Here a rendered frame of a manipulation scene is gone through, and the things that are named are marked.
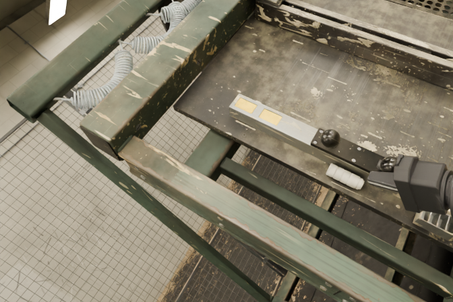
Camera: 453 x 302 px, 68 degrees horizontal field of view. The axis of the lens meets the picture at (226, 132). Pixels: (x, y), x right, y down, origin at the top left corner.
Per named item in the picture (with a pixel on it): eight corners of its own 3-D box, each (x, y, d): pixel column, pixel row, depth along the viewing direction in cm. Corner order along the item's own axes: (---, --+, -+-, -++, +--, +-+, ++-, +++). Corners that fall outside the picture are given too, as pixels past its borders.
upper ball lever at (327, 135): (335, 154, 77) (335, 150, 64) (319, 146, 78) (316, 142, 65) (342, 139, 76) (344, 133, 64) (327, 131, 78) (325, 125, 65)
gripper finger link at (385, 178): (372, 170, 64) (407, 176, 59) (367, 184, 62) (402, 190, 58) (370, 165, 63) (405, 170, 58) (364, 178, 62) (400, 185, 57)
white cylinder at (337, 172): (324, 176, 77) (357, 193, 75) (327, 170, 75) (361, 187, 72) (329, 166, 78) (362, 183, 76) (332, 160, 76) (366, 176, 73)
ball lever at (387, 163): (387, 178, 73) (398, 180, 60) (370, 170, 74) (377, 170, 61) (395, 162, 73) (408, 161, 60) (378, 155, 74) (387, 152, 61)
